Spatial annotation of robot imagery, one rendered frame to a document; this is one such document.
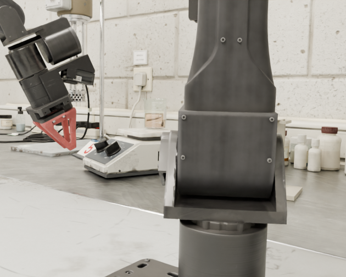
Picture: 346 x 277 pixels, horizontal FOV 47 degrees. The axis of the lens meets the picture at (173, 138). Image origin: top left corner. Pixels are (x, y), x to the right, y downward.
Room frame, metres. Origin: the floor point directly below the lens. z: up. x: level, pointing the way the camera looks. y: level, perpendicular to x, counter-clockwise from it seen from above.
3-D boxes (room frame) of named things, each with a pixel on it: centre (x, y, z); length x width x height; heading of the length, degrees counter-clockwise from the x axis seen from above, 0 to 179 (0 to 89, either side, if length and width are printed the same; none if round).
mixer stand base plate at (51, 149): (1.22, 0.31, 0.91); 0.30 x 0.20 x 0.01; 144
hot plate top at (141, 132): (0.89, 0.05, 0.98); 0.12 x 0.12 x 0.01; 32
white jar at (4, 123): (1.83, 0.77, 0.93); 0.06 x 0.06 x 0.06
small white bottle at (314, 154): (0.91, -0.32, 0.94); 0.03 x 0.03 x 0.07
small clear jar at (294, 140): (1.02, -0.33, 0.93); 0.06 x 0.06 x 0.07
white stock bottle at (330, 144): (0.94, -0.37, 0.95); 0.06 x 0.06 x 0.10
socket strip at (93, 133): (1.59, 0.42, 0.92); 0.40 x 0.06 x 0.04; 54
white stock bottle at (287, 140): (0.99, -0.26, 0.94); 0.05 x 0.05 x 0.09
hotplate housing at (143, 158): (0.87, 0.07, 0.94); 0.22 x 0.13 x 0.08; 122
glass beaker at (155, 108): (0.91, 0.04, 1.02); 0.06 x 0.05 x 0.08; 98
